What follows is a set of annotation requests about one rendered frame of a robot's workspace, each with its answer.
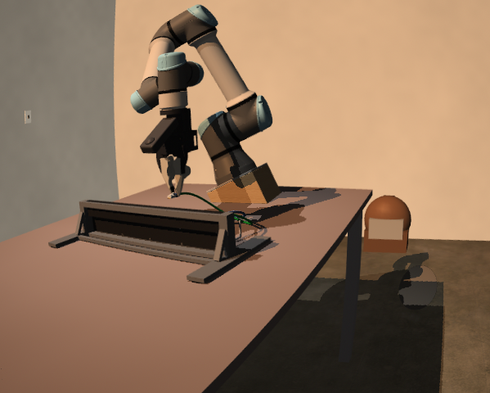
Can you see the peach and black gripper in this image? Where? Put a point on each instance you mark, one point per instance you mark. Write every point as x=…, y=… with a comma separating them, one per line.
x=177, y=168

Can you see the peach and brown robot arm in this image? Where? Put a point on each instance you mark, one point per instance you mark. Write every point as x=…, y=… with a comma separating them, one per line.
x=247, y=114

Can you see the dark grey port rack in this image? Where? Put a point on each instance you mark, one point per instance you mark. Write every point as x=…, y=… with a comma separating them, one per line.
x=180, y=227

